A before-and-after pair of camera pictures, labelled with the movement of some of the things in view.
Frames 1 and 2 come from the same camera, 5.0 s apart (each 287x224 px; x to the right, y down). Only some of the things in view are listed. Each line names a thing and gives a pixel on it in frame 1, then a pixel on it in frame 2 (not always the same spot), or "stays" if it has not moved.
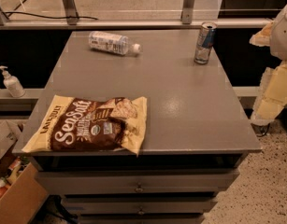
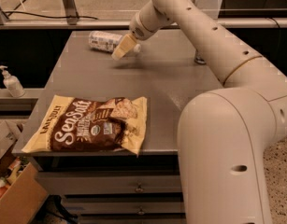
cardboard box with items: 19,191 stays
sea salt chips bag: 78,124 stays
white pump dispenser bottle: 12,83 stays
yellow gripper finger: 276,92 to 124,46
